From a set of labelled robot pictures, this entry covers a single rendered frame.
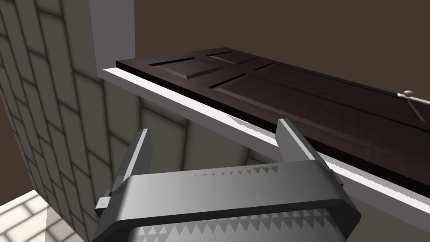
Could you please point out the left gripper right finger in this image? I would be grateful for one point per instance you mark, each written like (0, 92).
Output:
(295, 144)

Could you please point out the dark brown panelled door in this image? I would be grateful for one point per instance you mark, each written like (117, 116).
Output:
(302, 101)

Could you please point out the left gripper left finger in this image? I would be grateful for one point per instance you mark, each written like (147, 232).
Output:
(136, 156)

